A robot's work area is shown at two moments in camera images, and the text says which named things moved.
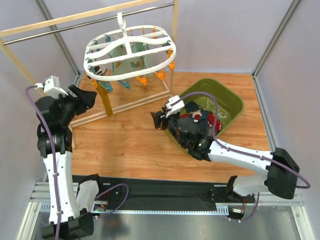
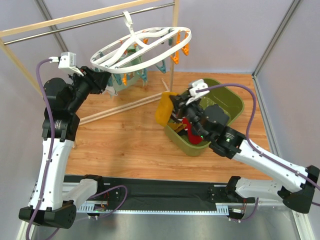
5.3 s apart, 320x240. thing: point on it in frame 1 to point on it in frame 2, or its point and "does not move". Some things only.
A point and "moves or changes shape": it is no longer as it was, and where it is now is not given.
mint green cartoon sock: (146, 62) to (143, 73)
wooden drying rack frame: (103, 115) does not move
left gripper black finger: (86, 99) to (100, 79)
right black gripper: (164, 120) to (179, 106)
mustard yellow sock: (105, 96) moves or changes shape
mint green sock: (130, 65) to (120, 80)
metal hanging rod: (88, 23) does not move
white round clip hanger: (130, 52) moves or changes shape
